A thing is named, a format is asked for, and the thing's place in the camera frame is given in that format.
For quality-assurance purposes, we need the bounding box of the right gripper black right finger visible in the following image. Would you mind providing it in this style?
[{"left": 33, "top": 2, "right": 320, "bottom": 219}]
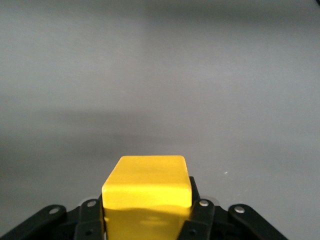
[{"left": 176, "top": 176, "right": 288, "bottom": 240}]

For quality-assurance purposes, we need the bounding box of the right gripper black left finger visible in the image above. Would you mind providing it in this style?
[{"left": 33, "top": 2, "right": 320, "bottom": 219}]
[{"left": 0, "top": 198, "right": 105, "bottom": 240}]

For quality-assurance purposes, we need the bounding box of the yellow wooden block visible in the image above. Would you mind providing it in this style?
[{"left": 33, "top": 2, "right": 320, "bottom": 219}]
[{"left": 101, "top": 155, "right": 193, "bottom": 240}]

